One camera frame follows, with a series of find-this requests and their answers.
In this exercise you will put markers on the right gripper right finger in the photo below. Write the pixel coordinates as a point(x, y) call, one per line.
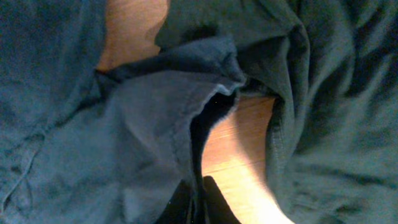
point(217, 210)

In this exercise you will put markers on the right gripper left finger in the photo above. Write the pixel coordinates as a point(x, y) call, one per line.
point(179, 207)

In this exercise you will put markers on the navy blue shorts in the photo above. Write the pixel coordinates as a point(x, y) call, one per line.
point(83, 146)

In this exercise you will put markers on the black garment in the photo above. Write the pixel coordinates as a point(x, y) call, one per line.
point(331, 148)

